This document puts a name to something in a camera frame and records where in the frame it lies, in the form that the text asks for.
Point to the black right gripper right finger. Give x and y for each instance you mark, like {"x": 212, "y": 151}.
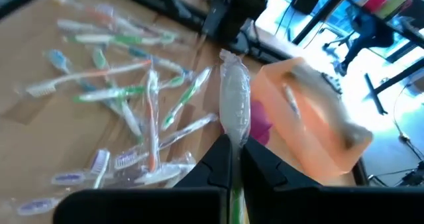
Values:
{"x": 314, "y": 204}

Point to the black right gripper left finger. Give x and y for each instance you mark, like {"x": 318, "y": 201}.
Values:
{"x": 149, "y": 204}

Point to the pile of wrapped toothbrushes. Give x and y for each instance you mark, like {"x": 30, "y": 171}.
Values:
{"x": 99, "y": 162}

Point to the magenta folded cloth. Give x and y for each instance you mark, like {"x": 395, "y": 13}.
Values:
{"x": 260, "y": 124}

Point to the red box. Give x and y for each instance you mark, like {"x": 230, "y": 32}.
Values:
{"x": 374, "y": 0}

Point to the person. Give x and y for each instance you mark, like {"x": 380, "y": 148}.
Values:
{"x": 367, "y": 35}

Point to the orange plastic bin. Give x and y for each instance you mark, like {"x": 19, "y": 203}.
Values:
{"x": 298, "y": 144}

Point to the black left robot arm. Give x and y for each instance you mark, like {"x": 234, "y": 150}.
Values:
{"x": 245, "y": 12}

